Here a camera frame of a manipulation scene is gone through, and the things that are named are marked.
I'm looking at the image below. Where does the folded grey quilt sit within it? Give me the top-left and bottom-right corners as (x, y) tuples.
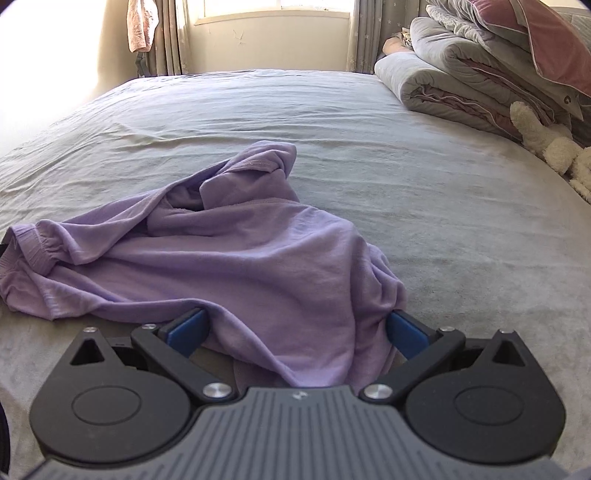
(375, 1), (590, 147)

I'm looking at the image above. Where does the pink hanging towel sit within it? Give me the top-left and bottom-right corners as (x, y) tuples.
(126, 0), (159, 53)

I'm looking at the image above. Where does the purple garment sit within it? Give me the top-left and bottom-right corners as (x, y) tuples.
(1, 142), (407, 389)

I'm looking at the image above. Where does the grey curtain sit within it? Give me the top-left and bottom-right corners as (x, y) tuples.
(346, 0), (427, 74)

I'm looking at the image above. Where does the pink grey pillow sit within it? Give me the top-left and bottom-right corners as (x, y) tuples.
(469, 0), (590, 96)

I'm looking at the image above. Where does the grey bed sheet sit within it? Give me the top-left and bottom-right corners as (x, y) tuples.
(1, 70), (590, 471)

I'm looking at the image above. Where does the white plush toy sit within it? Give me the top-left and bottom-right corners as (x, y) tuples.
(510, 102), (590, 203)

